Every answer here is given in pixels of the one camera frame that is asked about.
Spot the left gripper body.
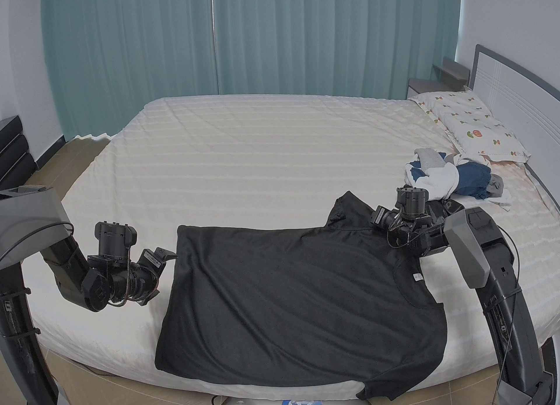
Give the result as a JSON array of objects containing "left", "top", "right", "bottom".
[{"left": 114, "top": 248, "right": 169, "bottom": 306}]

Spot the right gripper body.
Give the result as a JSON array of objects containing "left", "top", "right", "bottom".
[{"left": 370, "top": 205, "right": 401, "bottom": 234}]

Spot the black T-shirt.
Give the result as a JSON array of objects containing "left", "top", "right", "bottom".
[{"left": 154, "top": 191, "right": 448, "bottom": 402}]

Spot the pile of clothes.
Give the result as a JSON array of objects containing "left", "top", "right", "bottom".
[{"left": 403, "top": 147, "right": 512, "bottom": 212}]

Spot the bed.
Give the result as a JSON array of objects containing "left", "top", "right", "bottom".
[{"left": 20, "top": 44, "right": 560, "bottom": 399}]

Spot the black shiny garment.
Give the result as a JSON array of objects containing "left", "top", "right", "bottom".
[{"left": 426, "top": 199, "right": 465, "bottom": 220}]

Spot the white printed pillow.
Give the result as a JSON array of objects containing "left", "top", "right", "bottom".
[{"left": 407, "top": 90, "right": 531, "bottom": 163}]

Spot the grey bedside table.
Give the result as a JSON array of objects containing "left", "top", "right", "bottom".
[{"left": 407, "top": 57, "right": 471, "bottom": 99}]

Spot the black chest of drawers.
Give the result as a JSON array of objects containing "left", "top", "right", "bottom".
[{"left": 0, "top": 115, "right": 38, "bottom": 194}]

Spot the blue-green curtain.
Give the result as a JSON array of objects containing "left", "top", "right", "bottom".
[
  {"left": 41, "top": 0, "right": 219, "bottom": 141},
  {"left": 212, "top": 0, "right": 462, "bottom": 100}
]

